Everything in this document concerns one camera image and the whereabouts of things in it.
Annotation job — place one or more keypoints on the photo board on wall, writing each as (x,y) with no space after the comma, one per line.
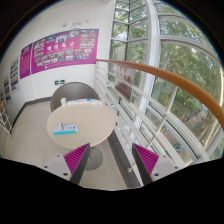
(14,75)

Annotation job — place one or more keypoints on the round beige table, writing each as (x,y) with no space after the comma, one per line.
(95,124)

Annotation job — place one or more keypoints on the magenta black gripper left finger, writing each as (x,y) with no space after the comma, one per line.
(71,165)

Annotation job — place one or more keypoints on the white box on table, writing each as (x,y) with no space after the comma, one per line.
(81,101)

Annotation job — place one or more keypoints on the large magenta wall poster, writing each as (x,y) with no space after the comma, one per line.
(68,48)

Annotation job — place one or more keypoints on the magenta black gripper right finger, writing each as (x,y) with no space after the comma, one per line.
(151,166)

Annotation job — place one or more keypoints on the white metal railing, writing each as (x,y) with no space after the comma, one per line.
(131,124)

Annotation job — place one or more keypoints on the small magenta wall poster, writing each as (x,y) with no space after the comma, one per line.
(25,59)

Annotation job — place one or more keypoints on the white blue power strip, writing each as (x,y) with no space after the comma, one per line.
(67,129)

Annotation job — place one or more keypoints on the white window frame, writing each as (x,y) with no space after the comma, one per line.
(155,33)

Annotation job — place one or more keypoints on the green exit sign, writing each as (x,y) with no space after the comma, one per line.
(59,82)

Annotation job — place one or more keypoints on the red sign on railing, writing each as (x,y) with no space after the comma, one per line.
(124,80)

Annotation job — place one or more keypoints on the white paper cup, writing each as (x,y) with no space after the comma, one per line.
(63,101)

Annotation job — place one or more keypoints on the orange wooden handrail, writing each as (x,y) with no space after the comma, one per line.
(183,83)

